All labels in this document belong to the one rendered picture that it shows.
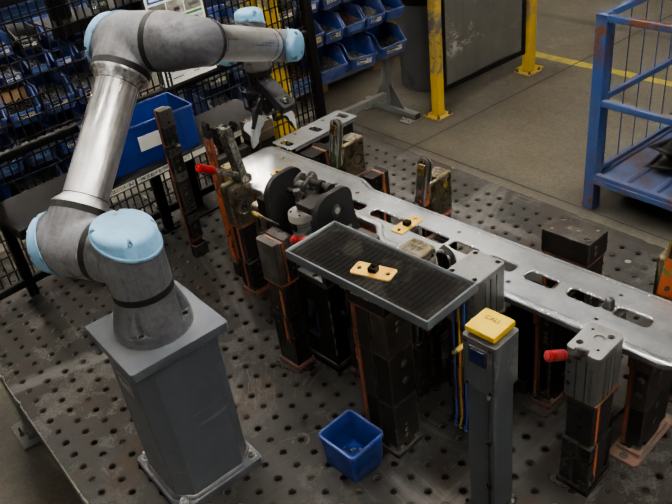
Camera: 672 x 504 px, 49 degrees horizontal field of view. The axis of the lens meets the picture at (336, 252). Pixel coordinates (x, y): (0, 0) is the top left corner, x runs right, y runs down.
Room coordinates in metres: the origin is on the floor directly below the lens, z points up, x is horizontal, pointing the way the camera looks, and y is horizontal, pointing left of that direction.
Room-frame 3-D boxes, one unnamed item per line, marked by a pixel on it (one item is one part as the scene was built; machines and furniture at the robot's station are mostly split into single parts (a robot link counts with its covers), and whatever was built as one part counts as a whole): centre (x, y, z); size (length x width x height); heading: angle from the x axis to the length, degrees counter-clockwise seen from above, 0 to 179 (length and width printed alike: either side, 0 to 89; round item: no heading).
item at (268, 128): (2.18, 0.19, 0.88); 0.08 x 0.08 x 0.36; 40
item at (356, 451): (1.09, 0.02, 0.74); 0.11 x 0.10 x 0.09; 40
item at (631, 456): (1.04, -0.58, 0.84); 0.18 x 0.06 x 0.29; 130
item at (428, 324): (1.14, -0.07, 1.16); 0.37 x 0.14 x 0.02; 40
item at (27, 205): (2.09, 0.55, 1.01); 0.90 x 0.22 x 0.03; 130
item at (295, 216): (1.47, 0.04, 0.94); 0.18 x 0.13 x 0.49; 40
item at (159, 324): (1.14, 0.37, 1.15); 0.15 x 0.15 x 0.10
